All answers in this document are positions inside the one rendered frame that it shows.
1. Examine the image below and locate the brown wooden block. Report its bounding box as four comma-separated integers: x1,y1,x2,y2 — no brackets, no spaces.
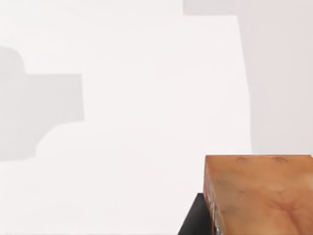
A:
203,154,313,235

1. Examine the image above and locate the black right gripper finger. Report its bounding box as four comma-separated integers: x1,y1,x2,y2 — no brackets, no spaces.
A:
177,192,218,235

